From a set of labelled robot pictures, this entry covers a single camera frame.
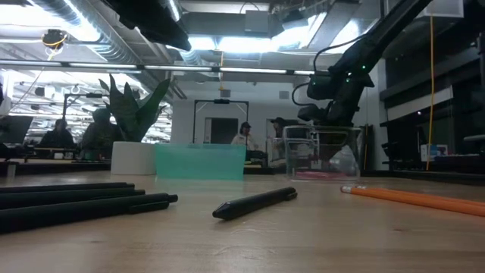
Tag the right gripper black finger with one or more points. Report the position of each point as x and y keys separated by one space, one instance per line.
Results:
x=332 y=142

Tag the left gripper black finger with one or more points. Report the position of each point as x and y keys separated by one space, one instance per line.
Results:
x=180 y=39

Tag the red pencil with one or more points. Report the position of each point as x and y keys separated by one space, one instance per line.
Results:
x=318 y=175

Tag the orange pencil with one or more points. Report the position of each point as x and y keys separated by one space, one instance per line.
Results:
x=417 y=201
x=468 y=201

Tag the black pen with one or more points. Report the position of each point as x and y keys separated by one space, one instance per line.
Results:
x=76 y=197
x=76 y=186
x=250 y=204
x=76 y=212

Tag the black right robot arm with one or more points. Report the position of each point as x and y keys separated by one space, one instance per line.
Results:
x=379 y=38

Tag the LED light bar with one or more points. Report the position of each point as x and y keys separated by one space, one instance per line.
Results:
x=178 y=68

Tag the clear plastic bin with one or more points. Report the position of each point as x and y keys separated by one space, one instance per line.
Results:
x=291 y=159

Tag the person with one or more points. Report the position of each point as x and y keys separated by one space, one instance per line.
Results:
x=58 y=136
x=244 y=138
x=278 y=127
x=99 y=132

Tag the green snake plant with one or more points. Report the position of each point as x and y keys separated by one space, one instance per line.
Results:
x=129 y=113

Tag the white and blue box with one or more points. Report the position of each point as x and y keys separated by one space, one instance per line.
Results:
x=433 y=152

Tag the teal plastic bin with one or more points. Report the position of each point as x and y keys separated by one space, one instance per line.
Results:
x=201 y=163

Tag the white plant pot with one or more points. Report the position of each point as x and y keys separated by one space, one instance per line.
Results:
x=132 y=159

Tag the dark computer monitor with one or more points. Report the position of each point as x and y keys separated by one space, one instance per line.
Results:
x=15 y=129

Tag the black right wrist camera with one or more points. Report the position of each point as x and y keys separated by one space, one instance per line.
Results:
x=310 y=113

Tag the black background station frame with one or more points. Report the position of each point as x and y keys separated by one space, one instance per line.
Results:
x=194 y=121

